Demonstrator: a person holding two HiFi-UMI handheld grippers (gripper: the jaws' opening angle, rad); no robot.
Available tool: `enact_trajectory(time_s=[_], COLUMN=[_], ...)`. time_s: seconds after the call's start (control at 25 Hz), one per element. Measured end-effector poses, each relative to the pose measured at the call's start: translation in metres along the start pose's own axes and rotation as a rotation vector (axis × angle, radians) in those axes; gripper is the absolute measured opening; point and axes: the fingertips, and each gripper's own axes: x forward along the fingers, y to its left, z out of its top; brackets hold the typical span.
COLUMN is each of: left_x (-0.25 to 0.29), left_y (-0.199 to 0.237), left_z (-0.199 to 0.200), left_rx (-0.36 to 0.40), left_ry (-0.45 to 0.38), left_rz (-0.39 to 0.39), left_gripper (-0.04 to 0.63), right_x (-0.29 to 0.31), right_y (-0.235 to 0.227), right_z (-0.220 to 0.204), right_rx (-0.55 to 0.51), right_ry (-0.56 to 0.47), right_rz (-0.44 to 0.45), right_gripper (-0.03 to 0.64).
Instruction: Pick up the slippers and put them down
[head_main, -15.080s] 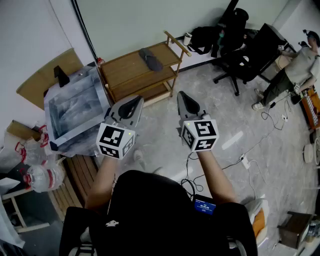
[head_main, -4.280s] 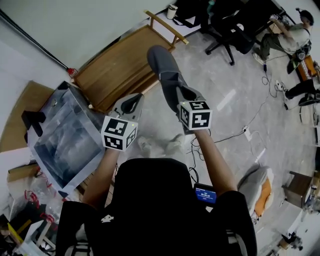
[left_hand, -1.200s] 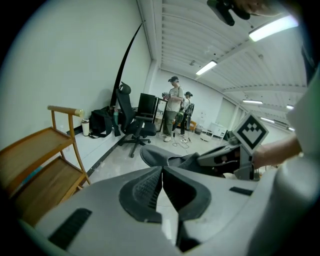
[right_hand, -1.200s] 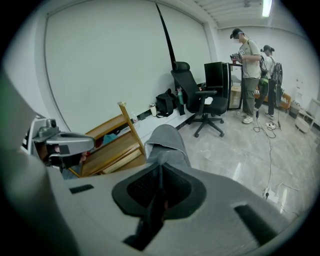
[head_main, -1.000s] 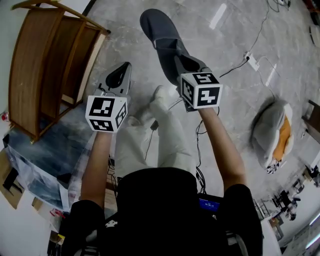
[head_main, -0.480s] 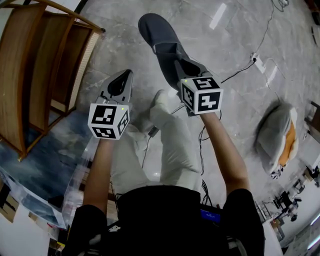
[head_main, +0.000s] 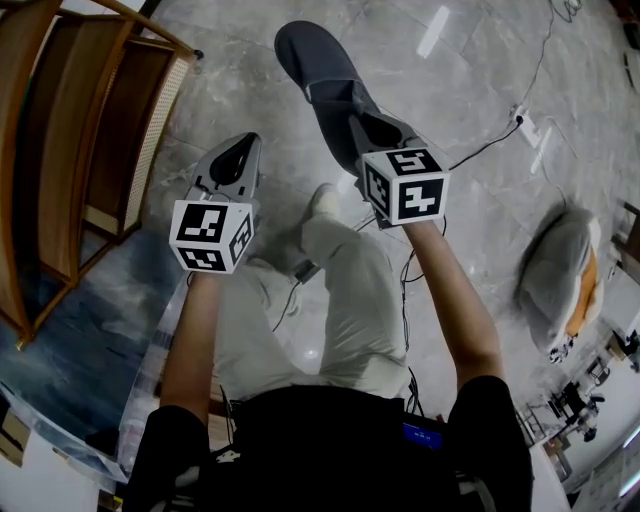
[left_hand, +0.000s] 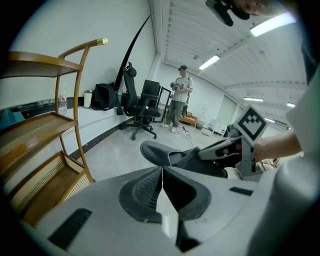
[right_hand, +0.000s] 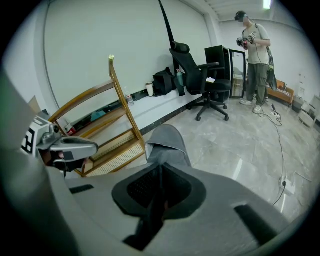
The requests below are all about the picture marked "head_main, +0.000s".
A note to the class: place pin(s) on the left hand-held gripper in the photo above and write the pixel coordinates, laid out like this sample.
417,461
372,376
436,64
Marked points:
210,230

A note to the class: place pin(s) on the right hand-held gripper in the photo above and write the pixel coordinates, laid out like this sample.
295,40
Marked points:
405,185

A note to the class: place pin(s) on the dark grey slipper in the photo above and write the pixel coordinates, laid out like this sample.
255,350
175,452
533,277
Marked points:
320,65

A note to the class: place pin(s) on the person's right forearm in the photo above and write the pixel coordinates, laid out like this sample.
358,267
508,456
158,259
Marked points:
450,310

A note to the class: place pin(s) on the person's left forearm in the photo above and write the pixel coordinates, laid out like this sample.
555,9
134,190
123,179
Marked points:
192,340

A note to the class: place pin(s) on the person's right shoe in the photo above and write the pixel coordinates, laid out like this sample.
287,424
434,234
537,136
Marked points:
324,200

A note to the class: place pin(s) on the white power strip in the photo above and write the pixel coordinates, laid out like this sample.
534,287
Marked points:
527,125

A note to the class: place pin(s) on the wooden shelf cart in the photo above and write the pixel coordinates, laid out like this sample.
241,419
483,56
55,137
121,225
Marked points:
75,150

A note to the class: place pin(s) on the person's pale trousers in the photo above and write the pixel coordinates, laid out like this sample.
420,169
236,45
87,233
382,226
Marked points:
350,310

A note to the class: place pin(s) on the grey orange beanbag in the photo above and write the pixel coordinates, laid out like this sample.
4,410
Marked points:
560,285

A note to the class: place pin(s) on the person's black shirt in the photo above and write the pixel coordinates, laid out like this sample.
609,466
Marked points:
325,450

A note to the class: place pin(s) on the black device blue screen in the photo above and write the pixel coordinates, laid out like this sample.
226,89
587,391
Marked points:
422,436

